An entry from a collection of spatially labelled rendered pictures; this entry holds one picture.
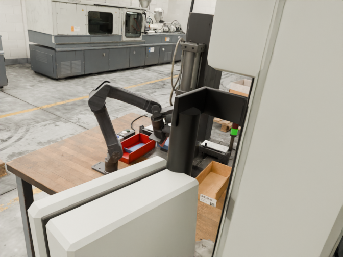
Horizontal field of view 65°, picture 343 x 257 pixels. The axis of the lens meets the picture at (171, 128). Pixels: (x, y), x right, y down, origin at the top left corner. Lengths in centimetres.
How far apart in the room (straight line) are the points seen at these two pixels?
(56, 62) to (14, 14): 215
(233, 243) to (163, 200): 11
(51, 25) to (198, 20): 505
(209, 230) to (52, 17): 561
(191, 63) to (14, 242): 179
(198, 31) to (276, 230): 130
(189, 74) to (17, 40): 700
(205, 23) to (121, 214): 122
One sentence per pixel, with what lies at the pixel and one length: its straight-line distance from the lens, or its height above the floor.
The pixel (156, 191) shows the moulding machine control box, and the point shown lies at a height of 146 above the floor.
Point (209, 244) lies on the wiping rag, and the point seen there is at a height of 92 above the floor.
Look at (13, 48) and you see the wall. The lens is 808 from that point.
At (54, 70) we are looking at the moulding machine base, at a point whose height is 25.
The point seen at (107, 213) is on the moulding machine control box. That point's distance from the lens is 27.
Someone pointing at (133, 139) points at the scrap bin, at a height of 93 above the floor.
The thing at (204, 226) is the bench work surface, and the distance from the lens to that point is 110.
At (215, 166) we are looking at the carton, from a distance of 140.
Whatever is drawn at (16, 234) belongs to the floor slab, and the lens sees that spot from 244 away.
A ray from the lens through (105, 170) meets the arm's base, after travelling 132.
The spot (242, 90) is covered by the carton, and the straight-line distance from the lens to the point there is 471.
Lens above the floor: 164
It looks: 23 degrees down
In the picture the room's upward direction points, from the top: 7 degrees clockwise
